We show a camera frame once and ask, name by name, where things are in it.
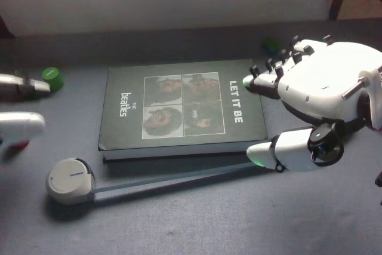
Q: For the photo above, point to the black Beatles book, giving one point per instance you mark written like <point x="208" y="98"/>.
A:
<point x="125" y="135"/>

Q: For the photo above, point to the green toy cylinder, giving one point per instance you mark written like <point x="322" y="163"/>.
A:
<point x="53" y="79"/>

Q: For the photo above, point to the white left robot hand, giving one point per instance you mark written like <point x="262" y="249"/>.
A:
<point x="24" y="123"/>

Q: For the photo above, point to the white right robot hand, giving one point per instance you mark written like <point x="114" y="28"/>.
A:
<point x="322" y="79"/>

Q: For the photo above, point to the grey tape measure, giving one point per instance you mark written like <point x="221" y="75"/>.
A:
<point x="68" y="180"/>

